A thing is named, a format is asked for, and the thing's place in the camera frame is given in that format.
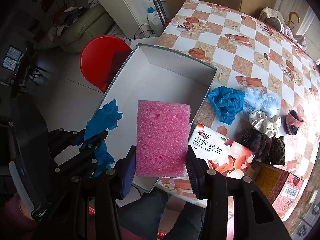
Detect white cabinet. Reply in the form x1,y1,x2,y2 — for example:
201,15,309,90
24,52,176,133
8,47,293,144
98,0,155,39

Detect checkered patterned tablecloth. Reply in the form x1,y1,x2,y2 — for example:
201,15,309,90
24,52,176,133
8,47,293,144
154,0,320,222

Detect pink foam sponge block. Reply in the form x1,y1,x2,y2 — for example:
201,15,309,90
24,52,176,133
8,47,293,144
136,100,191,177

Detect white plastic bottle blue cap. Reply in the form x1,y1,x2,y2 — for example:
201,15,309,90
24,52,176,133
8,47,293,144
147,7,164,37

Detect yellow umbrella handle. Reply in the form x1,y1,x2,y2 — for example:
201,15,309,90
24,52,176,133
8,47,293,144
286,11,300,30

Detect light blue fluffy fabric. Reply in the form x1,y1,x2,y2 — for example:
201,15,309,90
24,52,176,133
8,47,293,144
242,87,280,117

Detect pink knitted sock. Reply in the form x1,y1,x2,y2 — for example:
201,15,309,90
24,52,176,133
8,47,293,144
285,109,304,135

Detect blue cloth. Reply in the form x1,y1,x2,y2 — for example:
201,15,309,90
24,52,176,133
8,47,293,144
84,99,123,177
207,86,245,125

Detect dark maroon scrunchie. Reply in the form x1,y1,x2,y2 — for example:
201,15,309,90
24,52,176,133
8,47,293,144
241,127,272,157

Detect cream polka dot scrunchie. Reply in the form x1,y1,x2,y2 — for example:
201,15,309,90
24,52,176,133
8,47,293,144
248,111,282,138

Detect grey open cardboard box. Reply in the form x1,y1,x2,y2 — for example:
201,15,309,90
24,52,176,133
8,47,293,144
53,42,218,195

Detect leopard print scrunchie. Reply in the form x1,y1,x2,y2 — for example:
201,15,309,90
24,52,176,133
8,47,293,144
268,136,285,166

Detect green sofa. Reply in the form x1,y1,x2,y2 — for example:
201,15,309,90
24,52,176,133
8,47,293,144
53,4,114,53

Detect red plastic stool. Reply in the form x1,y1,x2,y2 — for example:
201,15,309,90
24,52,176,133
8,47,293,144
80,35,132,92

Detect floral tissue box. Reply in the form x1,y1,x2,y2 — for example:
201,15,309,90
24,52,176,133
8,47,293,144
189,124,254,179

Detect red patterned carton box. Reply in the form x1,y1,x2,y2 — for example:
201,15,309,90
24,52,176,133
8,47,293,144
250,161,303,221

